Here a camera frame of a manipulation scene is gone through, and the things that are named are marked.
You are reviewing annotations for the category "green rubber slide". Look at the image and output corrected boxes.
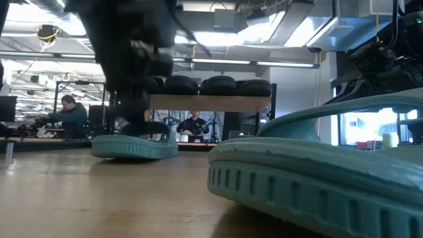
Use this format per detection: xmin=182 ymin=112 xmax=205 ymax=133
xmin=91 ymin=121 xmax=180 ymax=160
xmin=207 ymin=87 xmax=423 ymax=238

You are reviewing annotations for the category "large window with black frame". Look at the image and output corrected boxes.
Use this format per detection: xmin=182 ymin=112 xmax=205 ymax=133
xmin=330 ymin=65 xmax=423 ymax=149

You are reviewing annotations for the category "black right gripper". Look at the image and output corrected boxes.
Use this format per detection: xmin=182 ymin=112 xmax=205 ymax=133
xmin=326 ymin=40 xmax=423 ymax=105

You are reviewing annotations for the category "person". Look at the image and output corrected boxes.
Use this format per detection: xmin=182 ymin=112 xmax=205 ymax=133
xmin=176 ymin=111 xmax=211 ymax=135
xmin=34 ymin=94 xmax=89 ymax=139

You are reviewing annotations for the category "yellow-green cylinder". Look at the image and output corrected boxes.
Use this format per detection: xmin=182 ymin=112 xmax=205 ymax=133
xmin=382 ymin=132 xmax=396 ymax=149

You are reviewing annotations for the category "black ceiling dome device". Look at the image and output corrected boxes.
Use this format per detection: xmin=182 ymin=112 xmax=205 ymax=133
xmin=36 ymin=24 xmax=61 ymax=44

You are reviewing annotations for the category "yellow hanging cable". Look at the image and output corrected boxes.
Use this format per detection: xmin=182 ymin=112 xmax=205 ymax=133
xmin=375 ymin=0 xmax=381 ymax=42

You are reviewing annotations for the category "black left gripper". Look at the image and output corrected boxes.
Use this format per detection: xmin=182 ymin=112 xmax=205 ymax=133
xmin=95 ymin=38 xmax=175 ymax=132

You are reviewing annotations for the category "wooden shelf with black frame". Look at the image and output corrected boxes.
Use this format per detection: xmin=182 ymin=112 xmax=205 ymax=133
xmin=108 ymin=82 xmax=277 ymax=143

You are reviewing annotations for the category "silver metal post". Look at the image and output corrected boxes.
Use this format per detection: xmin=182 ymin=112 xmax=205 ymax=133
xmin=5 ymin=140 xmax=16 ymax=165

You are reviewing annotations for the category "black monitor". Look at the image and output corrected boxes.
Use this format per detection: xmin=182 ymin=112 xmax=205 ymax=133
xmin=0 ymin=95 xmax=18 ymax=123

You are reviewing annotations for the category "grey ceiling junction box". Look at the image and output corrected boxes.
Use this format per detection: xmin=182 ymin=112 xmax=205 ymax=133
xmin=213 ymin=9 xmax=236 ymax=29

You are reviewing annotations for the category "grey storage box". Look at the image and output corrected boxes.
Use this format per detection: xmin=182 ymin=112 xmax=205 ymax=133
xmin=227 ymin=130 xmax=256 ymax=141

